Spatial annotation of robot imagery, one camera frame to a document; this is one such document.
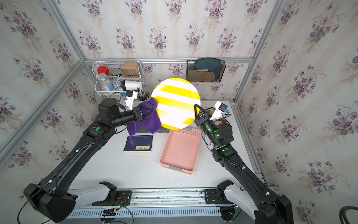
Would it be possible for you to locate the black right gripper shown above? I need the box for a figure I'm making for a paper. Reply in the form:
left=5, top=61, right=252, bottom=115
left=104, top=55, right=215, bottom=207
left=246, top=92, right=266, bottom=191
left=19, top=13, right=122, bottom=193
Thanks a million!
left=193, top=105, right=219, bottom=148

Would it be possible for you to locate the purple microfibre cloth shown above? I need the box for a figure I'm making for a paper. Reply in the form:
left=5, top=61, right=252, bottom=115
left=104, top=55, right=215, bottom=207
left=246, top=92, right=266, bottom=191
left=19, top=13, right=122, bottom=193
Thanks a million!
left=127, top=98, right=162, bottom=136

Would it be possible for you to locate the yellow striped round plate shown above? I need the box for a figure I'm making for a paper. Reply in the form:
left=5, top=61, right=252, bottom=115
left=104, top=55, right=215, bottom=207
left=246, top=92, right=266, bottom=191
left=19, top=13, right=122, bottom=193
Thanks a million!
left=151, top=78, right=201, bottom=130

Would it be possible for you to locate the square floral plate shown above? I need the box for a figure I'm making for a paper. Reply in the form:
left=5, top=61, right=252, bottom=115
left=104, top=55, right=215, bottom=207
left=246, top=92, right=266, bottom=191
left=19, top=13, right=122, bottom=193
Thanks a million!
left=215, top=118, right=230, bottom=125

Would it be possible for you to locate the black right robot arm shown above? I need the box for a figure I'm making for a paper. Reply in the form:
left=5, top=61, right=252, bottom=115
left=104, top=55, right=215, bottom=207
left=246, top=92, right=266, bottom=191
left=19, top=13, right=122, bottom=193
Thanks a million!
left=194, top=104, right=294, bottom=224

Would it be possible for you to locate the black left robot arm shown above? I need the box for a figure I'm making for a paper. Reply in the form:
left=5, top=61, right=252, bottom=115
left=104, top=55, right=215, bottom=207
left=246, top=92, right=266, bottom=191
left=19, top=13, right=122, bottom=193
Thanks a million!
left=23, top=98, right=154, bottom=223

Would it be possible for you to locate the teal plate in holder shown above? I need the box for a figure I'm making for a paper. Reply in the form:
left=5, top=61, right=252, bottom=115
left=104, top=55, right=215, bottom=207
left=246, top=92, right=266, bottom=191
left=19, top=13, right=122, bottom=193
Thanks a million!
left=194, top=57, right=222, bottom=81

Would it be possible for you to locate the mint green pencil cup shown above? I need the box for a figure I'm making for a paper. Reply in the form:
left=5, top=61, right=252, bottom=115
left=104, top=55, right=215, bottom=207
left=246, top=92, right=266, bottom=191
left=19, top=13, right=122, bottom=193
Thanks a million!
left=137, top=92, right=150, bottom=101

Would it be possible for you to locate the dark grey fashion book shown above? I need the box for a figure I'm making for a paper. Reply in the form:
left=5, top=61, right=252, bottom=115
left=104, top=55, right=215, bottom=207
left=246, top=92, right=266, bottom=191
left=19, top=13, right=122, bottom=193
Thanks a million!
left=137, top=126, right=170, bottom=134

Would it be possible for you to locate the navy blue book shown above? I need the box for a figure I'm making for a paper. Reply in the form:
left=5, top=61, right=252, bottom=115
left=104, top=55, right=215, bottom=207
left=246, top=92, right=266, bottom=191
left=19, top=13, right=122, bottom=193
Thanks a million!
left=123, top=135, right=153, bottom=153

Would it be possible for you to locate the round cork coaster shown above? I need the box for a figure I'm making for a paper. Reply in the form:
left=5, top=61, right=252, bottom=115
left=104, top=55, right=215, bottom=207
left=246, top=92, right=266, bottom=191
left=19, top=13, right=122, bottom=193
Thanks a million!
left=201, top=72, right=216, bottom=82

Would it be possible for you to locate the pink perforated plastic tray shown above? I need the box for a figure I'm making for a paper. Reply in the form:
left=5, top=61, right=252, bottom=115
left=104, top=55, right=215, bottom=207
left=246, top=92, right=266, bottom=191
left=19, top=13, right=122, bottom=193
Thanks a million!
left=159, top=128, right=201, bottom=175

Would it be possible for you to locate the clear plastic bottle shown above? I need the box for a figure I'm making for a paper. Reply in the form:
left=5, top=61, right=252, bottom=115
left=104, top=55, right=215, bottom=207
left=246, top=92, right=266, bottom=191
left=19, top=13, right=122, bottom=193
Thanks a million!
left=98, top=73, right=114, bottom=91

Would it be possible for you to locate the red lidded jar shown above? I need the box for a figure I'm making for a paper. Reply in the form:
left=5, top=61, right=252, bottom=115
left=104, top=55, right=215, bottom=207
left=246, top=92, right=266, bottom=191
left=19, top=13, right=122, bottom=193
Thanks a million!
left=97, top=66, right=110, bottom=75

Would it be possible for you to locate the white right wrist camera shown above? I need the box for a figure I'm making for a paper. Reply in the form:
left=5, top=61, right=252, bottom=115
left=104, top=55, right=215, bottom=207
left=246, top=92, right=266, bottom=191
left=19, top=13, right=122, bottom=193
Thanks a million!
left=210, top=101, right=229, bottom=121

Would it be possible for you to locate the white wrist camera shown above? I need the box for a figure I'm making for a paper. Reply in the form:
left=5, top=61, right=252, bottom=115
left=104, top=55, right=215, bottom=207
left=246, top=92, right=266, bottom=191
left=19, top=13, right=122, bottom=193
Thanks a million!
left=210, top=101, right=229, bottom=121
left=123, top=91, right=138, bottom=111

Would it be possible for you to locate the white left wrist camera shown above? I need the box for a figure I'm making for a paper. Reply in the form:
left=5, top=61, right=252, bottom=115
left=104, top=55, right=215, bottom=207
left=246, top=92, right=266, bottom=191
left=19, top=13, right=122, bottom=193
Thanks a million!
left=123, top=91, right=138, bottom=111

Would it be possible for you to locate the black mesh wall holder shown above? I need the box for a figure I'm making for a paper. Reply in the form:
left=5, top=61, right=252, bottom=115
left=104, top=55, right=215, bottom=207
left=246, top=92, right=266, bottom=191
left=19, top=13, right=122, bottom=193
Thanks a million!
left=186, top=60, right=226, bottom=83

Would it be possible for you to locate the white wire wall basket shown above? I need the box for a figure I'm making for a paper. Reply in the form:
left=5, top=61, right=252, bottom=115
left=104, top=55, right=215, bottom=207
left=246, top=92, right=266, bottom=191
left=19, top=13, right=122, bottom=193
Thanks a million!
left=92, top=60, right=145, bottom=96

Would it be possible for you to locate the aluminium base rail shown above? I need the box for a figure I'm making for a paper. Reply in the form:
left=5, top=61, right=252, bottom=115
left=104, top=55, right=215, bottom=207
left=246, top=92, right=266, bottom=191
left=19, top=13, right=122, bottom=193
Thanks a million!
left=44, top=187, right=291, bottom=224

